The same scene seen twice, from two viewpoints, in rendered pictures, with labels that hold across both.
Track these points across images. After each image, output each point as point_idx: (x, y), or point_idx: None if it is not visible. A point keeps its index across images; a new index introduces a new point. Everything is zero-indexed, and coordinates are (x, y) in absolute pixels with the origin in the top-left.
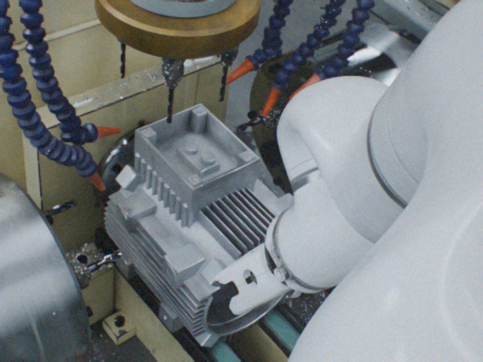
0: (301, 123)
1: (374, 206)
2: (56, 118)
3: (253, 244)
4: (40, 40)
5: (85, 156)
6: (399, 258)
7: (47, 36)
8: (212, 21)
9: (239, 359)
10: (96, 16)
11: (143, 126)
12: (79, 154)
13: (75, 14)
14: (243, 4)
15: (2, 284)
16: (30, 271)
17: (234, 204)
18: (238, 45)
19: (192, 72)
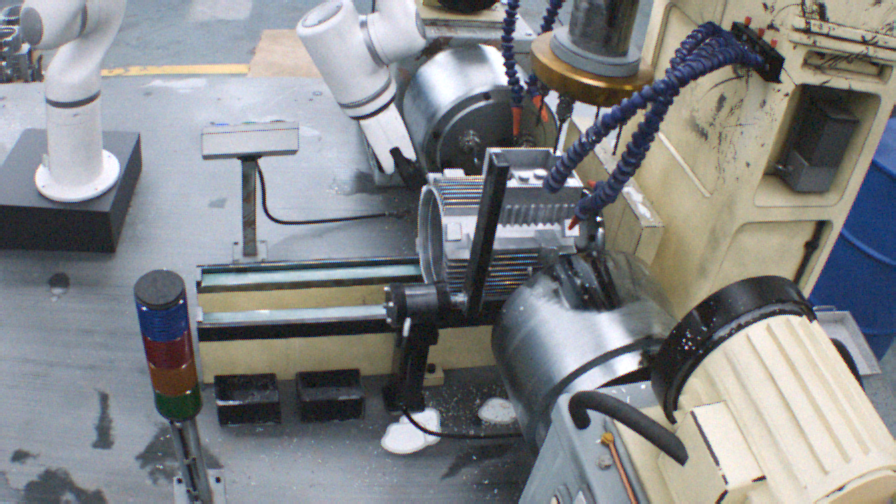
0: None
1: None
2: (582, 126)
3: (437, 182)
4: (547, 13)
5: (513, 88)
6: None
7: (659, 131)
8: (544, 49)
9: (403, 275)
10: (680, 153)
11: None
12: (514, 85)
13: (674, 136)
14: (562, 65)
15: (448, 78)
16: (452, 86)
17: (479, 186)
18: (563, 108)
19: (624, 198)
